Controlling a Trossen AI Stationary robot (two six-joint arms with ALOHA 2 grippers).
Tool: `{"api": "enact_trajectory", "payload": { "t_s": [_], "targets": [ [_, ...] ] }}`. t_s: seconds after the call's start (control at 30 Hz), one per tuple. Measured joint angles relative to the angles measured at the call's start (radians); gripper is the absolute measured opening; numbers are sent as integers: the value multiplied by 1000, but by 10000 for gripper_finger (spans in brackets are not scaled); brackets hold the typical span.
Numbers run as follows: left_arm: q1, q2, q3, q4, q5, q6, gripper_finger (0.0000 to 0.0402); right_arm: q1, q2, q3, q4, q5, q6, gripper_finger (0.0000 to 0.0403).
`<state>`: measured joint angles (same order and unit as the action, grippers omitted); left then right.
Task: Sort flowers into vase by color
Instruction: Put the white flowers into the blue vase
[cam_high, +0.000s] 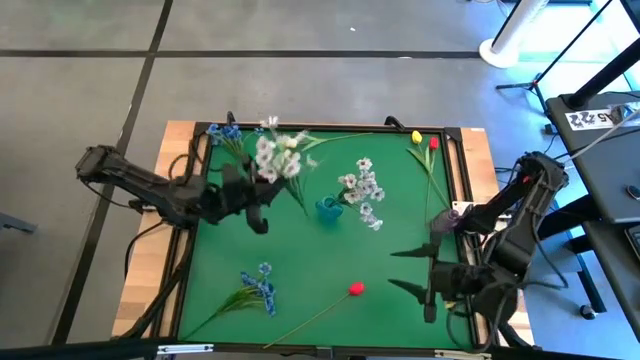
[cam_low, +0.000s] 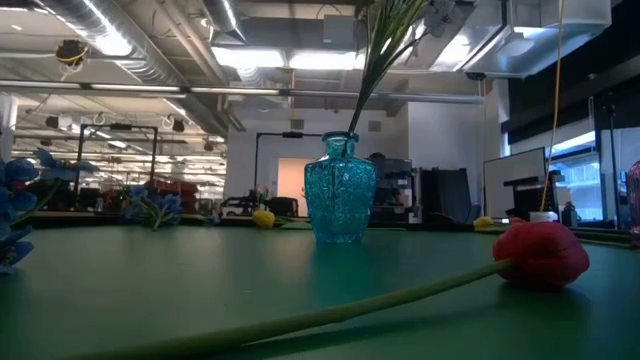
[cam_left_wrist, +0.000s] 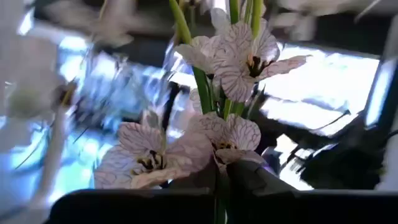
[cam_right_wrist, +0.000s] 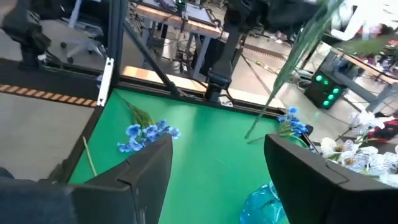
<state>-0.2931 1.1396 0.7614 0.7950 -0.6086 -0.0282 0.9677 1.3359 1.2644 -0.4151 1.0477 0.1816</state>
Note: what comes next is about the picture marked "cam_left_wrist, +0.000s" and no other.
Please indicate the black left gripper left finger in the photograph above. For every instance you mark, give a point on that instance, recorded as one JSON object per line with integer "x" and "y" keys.
{"x": 130, "y": 207}

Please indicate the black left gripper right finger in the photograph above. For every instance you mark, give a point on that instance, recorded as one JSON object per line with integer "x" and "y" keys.
{"x": 311, "y": 208}

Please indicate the white veined artificial flower spray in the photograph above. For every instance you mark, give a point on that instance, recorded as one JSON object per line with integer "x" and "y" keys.
{"x": 34, "y": 90}
{"x": 236, "y": 71}

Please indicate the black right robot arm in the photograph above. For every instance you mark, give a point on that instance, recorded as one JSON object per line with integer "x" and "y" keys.
{"x": 342, "y": 158}

